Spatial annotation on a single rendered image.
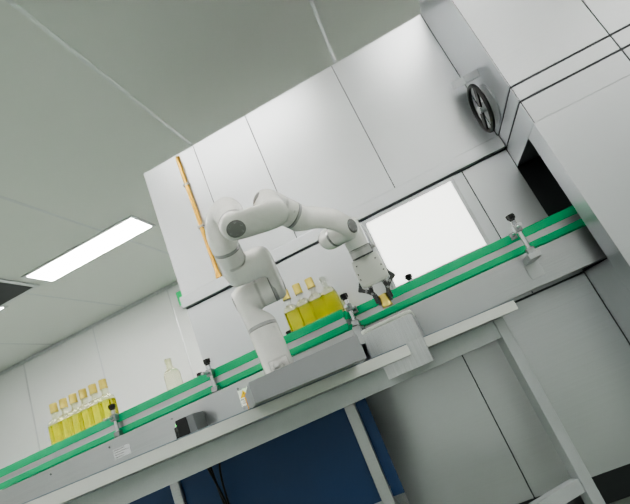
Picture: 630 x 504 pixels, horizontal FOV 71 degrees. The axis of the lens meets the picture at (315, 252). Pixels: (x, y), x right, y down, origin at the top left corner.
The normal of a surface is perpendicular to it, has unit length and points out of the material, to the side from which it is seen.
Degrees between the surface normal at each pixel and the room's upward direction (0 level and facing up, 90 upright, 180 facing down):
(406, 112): 90
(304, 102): 90
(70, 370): 90
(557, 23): 90
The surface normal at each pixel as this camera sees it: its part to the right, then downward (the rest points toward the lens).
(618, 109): -0.28, -0.20
